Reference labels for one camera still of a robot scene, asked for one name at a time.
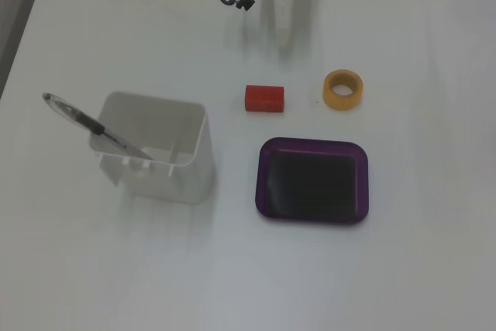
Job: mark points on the red ribbed cube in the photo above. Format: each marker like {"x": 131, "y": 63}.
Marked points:
{"x": 265, "y": 99}

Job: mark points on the white plastic box container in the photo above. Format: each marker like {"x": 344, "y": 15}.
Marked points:
{"x": 186, "y": 176}

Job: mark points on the black clear ballpoint pen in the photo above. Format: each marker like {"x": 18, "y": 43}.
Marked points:
{"x": 83, "y": 120}

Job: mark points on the yellow tape roll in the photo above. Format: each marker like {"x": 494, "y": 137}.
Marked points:
{"x": 343, "y": 101}

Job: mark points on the purple rectangular tray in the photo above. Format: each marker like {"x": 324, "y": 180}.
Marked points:
{"x": 310, "y": 183}

